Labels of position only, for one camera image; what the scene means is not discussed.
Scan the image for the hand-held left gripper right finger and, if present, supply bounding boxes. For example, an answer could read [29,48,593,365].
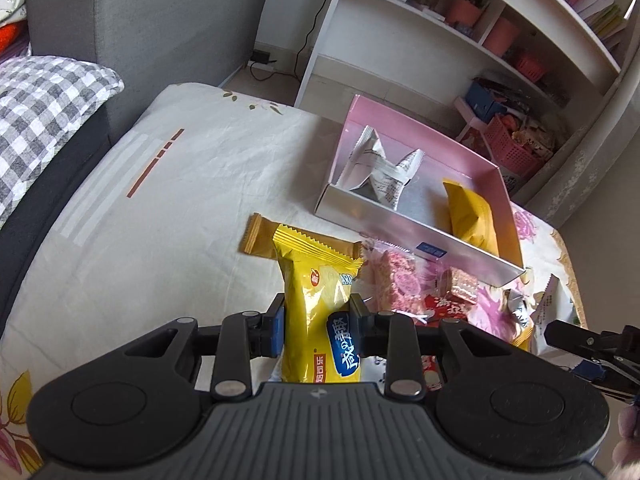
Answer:
[348,294,521,398]

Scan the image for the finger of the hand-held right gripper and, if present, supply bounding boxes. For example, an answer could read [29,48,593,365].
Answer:
[572,361,640,407]
[544,320,625,362]

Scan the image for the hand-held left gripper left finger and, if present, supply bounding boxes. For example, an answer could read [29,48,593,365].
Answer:
[120,292,287,401]

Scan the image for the white nut packet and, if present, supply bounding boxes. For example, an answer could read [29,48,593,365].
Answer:
[529,274,587,358]

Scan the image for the yellow snack packet blue label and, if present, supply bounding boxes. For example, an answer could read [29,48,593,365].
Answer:
[271,224,366,386]

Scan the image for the red and white snack packet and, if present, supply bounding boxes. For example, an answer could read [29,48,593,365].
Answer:
[421,355,445,392]

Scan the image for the shiny red snack packet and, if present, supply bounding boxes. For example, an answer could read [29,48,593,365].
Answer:
[419,294,472,325]

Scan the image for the pink and silver cardboard box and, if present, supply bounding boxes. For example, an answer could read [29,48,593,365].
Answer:
[314,94,527,288]

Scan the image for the white printed snack packet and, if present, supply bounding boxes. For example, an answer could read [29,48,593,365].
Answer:
[339,125,390,195]
[349,149,426,211]

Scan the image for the plain yellow snack packet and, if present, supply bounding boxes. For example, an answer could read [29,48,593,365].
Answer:
[442,178,502,261]

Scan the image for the person's right hand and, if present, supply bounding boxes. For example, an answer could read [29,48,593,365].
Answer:
[612,404,640,480]

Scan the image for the blue and white candy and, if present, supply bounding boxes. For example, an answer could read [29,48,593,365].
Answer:
[504,287,537,333]

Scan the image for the pink rice crisp packet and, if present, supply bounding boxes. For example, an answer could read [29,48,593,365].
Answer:
[357,239,443,323]

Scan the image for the gold foil snack packet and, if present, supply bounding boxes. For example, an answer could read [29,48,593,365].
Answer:
[237,213,364,261]

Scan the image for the wafer biscuit packet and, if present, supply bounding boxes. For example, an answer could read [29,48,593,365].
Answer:
[434,267,482,307]

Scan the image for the floral bedsheet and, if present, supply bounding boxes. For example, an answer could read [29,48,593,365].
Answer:
[0,82,590,480]

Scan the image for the pink plastic crate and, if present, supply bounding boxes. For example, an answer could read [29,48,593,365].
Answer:
[481,114,545,180]

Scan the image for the pink stool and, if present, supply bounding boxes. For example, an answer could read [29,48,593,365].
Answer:
[452,97,497,162]

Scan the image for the blue storage box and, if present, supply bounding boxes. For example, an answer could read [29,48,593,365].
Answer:
[465,82,507,122]

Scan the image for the white bookshelf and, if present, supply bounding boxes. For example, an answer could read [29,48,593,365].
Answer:
[294,0,640,226]

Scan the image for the small red basket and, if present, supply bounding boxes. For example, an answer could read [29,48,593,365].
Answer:
[514,50,547,85]

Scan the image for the pink plain cup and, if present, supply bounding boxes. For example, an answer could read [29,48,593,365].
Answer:
[482,16,522,59]

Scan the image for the grey checked pillow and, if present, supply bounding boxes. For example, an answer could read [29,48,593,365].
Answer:
[0,55,126,231]

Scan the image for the stack of papers and books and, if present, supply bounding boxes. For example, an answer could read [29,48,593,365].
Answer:
[555,0,627,52]

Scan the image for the grey sofa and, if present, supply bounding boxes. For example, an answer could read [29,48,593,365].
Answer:
[0,0,279,321]

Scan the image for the pink pen cup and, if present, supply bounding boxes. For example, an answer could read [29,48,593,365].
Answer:
[444,0,490,30]

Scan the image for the orange cloth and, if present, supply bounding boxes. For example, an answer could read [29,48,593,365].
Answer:
[0,22,32,54]

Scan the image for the black cable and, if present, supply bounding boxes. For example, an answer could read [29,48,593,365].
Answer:
[249,15,322,84]

